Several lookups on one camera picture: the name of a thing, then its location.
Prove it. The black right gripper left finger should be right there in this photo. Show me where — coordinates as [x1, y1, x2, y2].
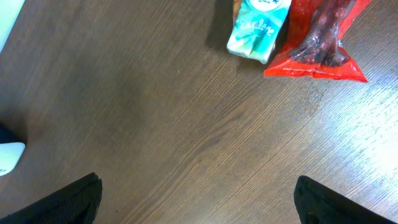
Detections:
[1, 172, 103, 224]

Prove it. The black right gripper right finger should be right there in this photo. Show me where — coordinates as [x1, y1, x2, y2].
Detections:
[294, 175, 394, 224]

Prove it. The red snack bag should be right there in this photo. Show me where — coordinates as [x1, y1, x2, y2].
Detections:
[264, 0, 371, 83]

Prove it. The teal tissue pack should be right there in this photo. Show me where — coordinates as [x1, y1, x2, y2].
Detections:
[226, 0, 292, 64]

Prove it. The white barcode scanner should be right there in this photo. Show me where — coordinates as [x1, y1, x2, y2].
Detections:
[0, 142, 25, 176]

